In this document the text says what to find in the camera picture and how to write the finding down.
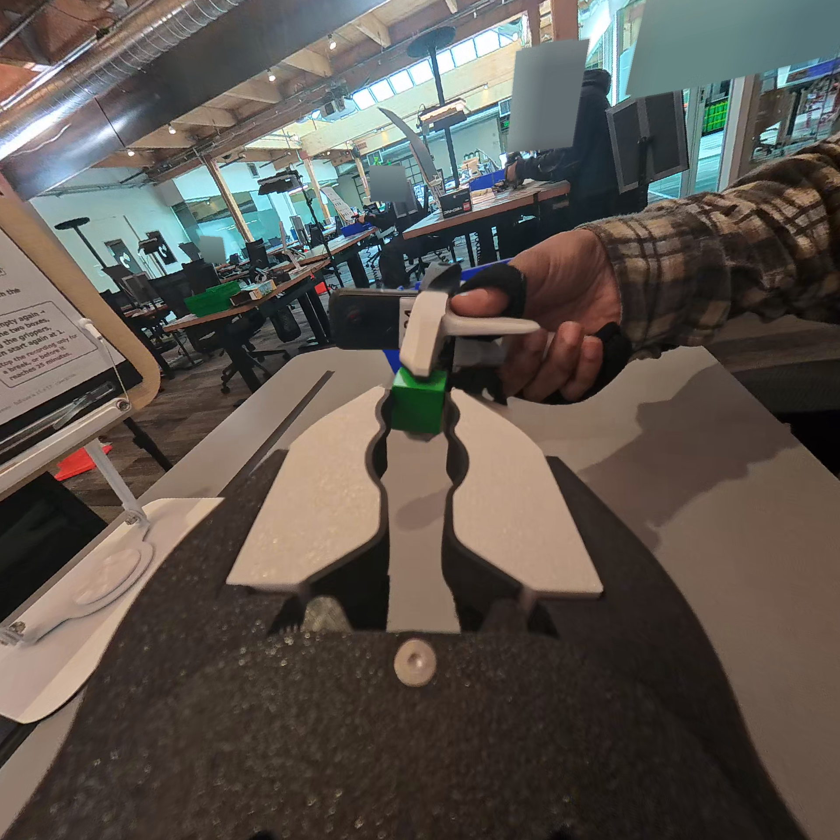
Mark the black cardboard box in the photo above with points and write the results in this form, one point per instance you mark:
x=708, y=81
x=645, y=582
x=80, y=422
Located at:
x=455, y=203

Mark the person's right hand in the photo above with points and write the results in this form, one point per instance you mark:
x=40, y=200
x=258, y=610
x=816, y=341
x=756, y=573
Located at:
x=571, y=289

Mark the green plastic bin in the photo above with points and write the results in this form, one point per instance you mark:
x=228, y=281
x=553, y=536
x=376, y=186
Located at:
x=211, y=300

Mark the green wooden cube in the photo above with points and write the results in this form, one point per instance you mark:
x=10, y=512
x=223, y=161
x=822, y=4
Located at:
x=417, y=400

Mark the orange floor marker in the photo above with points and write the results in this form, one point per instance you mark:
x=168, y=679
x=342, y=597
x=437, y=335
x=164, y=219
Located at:
x=82, y=464

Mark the black swivel office chair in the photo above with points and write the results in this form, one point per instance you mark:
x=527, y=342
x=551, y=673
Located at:
x=253, y=348

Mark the grey monitor on stand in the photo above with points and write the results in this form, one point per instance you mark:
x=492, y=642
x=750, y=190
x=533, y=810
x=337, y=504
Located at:
x=646, y=141

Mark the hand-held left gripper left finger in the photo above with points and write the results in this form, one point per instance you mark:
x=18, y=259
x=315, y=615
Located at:
x=315, y=512

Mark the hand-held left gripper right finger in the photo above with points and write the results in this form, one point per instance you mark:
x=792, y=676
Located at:
x=518, y=518

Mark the black monitor screen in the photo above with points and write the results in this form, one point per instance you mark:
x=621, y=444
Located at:
x=39, y=544

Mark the black floor lamp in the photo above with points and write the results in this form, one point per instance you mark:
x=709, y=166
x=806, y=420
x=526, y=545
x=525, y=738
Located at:
x=436, y=98

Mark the wooden top office desk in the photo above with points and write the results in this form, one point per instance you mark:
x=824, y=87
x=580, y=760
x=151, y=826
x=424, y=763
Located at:
x=262, y=302
x=485, y=203

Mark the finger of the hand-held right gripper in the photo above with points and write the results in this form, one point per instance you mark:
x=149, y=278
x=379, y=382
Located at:
x=423, y=334

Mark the spiral metal ceiling duct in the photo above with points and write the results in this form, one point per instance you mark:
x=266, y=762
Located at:
x=164, y=46

